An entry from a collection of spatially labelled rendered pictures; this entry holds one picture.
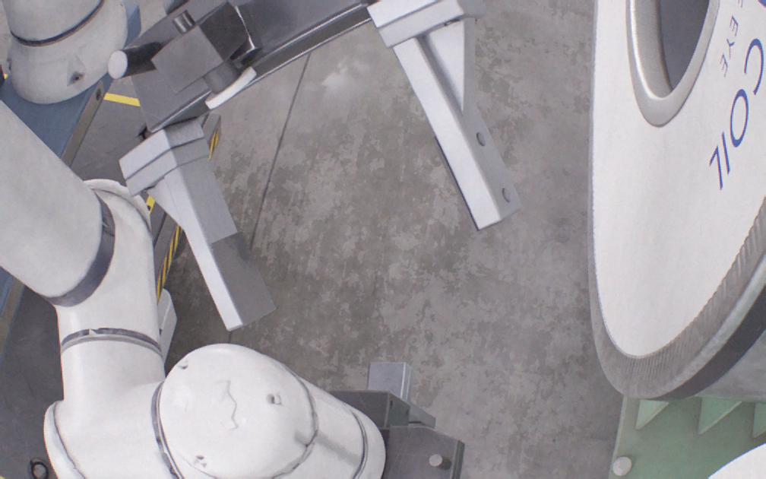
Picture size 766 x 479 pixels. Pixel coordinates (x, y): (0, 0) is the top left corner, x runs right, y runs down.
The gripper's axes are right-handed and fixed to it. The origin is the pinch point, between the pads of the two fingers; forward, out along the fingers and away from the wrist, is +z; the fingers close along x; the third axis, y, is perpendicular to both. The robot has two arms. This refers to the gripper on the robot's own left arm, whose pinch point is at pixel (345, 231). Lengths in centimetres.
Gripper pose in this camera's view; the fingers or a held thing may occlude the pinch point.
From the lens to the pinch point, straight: 43.4
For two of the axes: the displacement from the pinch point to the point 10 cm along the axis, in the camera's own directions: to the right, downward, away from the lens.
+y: -4.6, 2.4, -8.6
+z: 4.1, 9.1, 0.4
